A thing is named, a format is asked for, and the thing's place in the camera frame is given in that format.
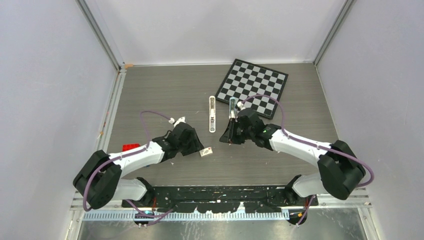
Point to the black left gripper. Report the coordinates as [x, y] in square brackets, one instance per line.
[195, 145]

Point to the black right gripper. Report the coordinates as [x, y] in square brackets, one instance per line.
[229, 136]

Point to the light blue white stapler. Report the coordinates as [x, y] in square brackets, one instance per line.
[232, 108]

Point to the small white domino tile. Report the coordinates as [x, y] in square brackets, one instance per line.
[205, 152]

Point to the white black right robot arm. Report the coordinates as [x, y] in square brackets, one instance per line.
[338, 174]

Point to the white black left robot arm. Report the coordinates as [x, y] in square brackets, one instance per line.
[102, 178]

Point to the black white chessboard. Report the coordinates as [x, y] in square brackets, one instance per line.
[245, 79]

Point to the colourful wooden toy car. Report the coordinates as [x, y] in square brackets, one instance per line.
[130, 147]

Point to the orange tape piece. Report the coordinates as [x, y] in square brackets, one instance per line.
[128, 66]

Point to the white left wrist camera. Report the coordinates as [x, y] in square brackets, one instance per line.
[178, 121]

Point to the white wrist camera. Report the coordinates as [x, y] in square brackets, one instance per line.
[178, 121]
[240, 106]

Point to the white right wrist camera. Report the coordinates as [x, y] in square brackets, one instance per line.
[240, 106]

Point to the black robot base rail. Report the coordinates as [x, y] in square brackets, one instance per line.
[220, 199]

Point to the left aluminium corner post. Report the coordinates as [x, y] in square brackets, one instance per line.
[95, 27]

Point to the aluminium corner post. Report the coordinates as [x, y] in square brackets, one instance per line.
[95, 27]
[338, 22]

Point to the right aluminium corner post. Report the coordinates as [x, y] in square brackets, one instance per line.
[338, 22]

